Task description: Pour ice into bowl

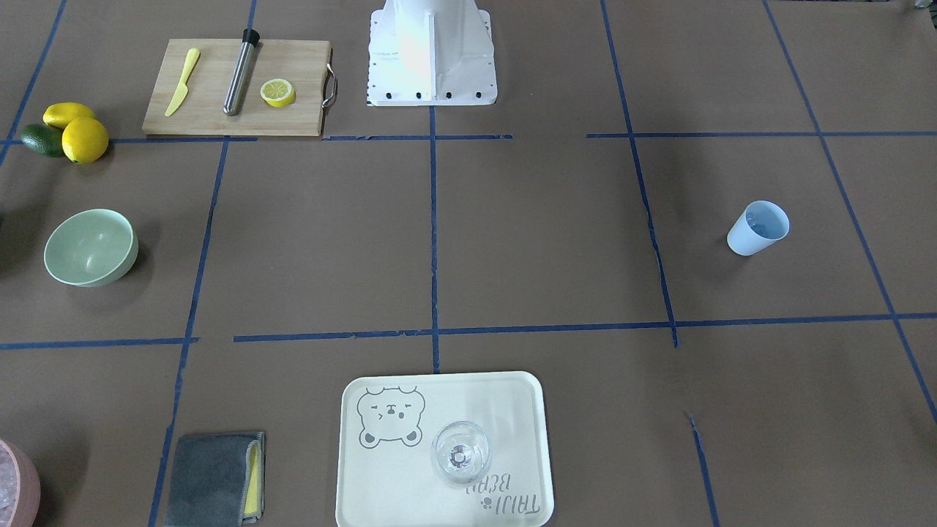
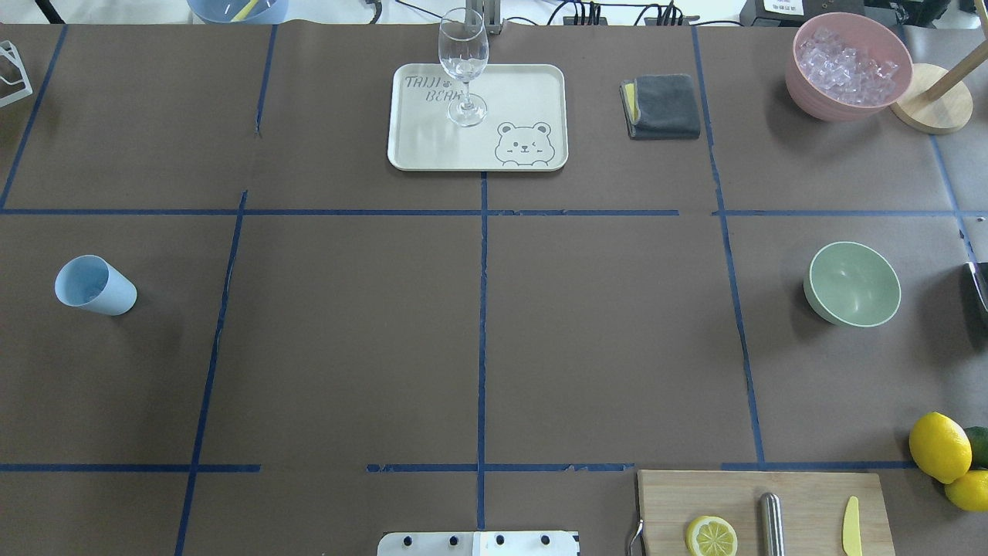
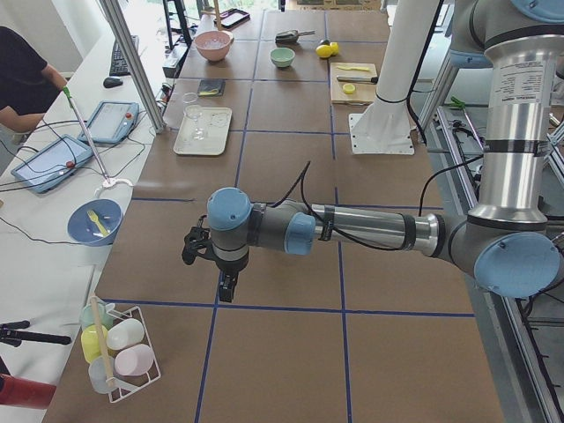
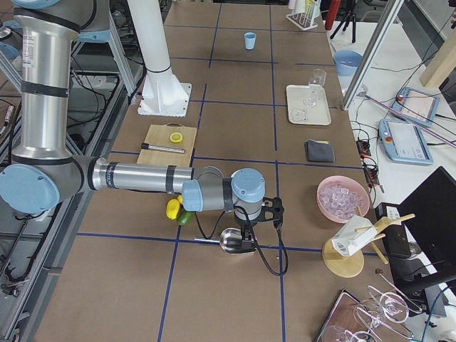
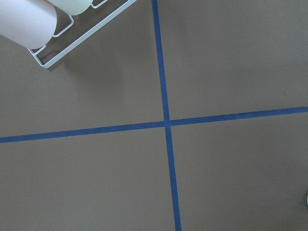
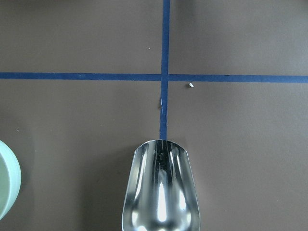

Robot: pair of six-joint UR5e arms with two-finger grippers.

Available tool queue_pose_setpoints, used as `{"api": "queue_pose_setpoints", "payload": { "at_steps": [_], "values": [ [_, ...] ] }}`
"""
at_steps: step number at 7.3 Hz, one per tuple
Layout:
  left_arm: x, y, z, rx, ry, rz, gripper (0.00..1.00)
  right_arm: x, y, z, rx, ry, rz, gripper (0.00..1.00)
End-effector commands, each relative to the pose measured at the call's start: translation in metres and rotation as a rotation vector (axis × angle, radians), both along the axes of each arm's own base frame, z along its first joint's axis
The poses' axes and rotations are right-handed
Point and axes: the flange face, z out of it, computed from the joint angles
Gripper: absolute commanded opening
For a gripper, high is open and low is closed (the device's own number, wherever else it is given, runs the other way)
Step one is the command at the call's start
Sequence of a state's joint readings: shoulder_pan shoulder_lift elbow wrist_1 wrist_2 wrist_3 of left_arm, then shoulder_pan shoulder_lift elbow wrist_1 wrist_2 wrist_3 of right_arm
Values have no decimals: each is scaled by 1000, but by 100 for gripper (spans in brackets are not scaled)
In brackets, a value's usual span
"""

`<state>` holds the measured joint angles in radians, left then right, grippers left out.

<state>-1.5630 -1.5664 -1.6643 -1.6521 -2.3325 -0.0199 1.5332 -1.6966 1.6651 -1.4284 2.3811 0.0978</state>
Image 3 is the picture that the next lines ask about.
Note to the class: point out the clear plastic cup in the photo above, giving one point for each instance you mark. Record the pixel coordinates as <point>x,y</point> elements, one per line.
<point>98,377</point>

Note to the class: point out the black keyboard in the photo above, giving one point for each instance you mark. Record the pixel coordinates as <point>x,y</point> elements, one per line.
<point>118,64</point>

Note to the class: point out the half lemon slice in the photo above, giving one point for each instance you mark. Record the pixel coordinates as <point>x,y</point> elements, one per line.
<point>348,88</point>

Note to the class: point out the person in black shirt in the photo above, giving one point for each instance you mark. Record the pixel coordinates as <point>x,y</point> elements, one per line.
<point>29,84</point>

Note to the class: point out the far blue teach pendant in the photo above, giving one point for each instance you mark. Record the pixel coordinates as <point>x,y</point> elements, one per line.
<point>112,121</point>

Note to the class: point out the blue teach pendant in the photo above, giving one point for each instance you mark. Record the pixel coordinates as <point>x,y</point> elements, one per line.
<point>53,164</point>
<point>112,121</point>

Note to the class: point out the black tripod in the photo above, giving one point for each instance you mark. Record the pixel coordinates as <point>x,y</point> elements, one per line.
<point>14,333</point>

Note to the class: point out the wooden cutting board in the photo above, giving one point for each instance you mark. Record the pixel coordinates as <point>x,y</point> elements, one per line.
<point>364,94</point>

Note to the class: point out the pink bowl with ice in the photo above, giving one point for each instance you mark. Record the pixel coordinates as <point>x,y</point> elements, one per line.
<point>214,45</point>

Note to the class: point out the clear glass coaster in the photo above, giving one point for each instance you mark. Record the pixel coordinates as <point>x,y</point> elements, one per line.
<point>189,98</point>

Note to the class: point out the red cylinder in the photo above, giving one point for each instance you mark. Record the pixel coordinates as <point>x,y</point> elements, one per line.
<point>25,393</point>

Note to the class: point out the cream serving tray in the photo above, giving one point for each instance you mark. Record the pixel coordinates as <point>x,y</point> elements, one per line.
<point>216,122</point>

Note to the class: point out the clear wine glass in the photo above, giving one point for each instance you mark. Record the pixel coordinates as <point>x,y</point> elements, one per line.
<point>194,113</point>

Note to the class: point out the yellow plastic fork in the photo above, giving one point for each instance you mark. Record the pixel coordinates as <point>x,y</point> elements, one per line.
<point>93,216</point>

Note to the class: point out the reacher grabber stick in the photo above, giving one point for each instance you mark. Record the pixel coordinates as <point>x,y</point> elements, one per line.
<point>108,181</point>

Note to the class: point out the yellow lemon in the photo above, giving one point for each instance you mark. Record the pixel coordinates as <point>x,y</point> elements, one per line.
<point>324,51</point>
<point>334,48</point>

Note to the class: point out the dark tray with glasses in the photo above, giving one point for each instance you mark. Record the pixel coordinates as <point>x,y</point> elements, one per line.
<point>233,17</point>

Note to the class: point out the white wire cup rack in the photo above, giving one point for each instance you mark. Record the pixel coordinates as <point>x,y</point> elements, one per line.
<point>126,386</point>

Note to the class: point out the black computer mouse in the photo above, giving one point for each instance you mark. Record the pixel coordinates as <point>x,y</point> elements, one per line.
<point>112,82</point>

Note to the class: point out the green bowl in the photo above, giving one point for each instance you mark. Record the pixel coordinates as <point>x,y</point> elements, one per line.
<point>282,57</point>

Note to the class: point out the blue bowl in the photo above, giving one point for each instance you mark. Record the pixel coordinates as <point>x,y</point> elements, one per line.
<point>81,229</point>

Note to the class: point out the pink plastic cup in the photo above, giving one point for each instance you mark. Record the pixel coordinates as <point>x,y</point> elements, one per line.
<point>135,360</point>

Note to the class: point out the yellow plastic cup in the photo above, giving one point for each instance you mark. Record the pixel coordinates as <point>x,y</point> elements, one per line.
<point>90,343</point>

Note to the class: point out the metal muddler black cap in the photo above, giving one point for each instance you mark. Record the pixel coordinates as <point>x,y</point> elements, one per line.
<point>358,80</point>

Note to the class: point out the white plastic cup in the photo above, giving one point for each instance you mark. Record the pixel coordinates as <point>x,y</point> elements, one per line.
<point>126,333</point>

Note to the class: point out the aluminium frame post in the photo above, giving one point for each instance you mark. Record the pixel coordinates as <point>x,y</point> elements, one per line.
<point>114,16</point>

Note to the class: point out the near blue teach pendant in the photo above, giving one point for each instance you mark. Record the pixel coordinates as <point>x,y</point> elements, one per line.
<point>53,164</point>

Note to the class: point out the yellow plastic knife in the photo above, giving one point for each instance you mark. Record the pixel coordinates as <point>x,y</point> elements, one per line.
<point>353,68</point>

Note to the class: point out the green plastic cup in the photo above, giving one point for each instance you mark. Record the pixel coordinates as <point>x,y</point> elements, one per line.
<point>105,309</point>

